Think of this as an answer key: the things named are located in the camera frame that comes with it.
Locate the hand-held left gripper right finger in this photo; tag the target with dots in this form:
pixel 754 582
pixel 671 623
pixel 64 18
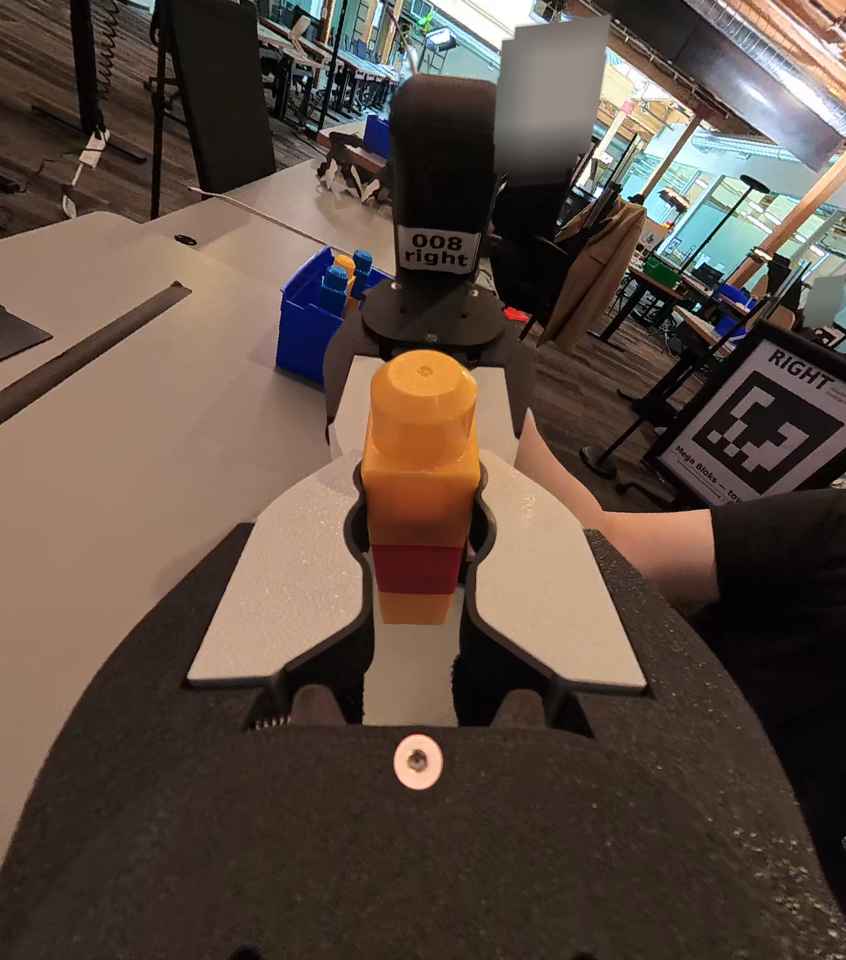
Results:
pixel 550 592

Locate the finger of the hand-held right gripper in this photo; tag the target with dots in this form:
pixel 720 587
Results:
pixel 498 409
pixel 351 405

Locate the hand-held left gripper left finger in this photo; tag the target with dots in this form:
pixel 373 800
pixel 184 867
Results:
pixel 280 592

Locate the blue plastic bin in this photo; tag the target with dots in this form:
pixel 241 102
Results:
pixel 376 135
pixel 303 337

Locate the orange mega block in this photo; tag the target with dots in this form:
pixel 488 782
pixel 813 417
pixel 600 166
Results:
pixel 419 465
pixel 415 609

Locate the pile of coloured toy bricks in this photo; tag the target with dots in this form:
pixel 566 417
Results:
pixel 336 281

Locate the red mega block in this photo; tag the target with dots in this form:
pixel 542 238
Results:
pixel 417 570

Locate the person's right forearm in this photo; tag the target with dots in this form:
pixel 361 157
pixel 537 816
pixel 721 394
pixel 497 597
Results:
pixel 640 547

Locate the tan coat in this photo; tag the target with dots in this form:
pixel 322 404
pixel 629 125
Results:
pixel 595 270

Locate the green plastic bin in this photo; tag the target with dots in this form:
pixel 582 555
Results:
pixel 663 271

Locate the black panel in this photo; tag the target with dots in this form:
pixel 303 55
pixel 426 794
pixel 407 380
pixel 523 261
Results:
pixel 220 90

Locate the person's black clothing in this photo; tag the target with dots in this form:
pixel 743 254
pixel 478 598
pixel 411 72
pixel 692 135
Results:
pixel 790 675

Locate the marker sign board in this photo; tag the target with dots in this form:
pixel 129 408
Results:
pixel 760 427

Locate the black floor lamp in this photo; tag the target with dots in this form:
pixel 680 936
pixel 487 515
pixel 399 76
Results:
pixel 754 181

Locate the white power strip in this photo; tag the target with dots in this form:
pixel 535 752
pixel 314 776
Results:
pixel 89 161

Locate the standing desk with wooden top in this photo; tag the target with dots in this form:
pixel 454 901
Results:
pixel 85 67

